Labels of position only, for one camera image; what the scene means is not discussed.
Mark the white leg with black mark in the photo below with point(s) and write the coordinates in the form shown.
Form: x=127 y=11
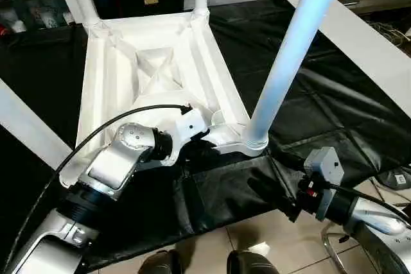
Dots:
x=25 y=116

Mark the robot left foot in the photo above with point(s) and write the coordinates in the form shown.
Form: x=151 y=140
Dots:
x=160 y=264

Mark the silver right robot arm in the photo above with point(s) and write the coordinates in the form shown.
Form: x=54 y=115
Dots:
x=369 y=222

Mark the white plastic table top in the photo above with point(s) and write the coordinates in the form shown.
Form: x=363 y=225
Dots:
x=112 y=78

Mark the white flat board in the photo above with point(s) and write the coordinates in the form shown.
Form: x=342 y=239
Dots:
x=369 y=39

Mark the small white jar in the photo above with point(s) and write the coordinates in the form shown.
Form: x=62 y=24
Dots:
x=19 y=26
x=51 y=20

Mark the black work mat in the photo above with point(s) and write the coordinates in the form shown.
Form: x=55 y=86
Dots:
x=337 y=110

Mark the chrome chair frame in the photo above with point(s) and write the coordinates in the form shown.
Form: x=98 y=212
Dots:
x=330 y=245

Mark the red bottle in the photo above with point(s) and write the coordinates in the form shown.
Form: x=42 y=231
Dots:
x=2 y=28

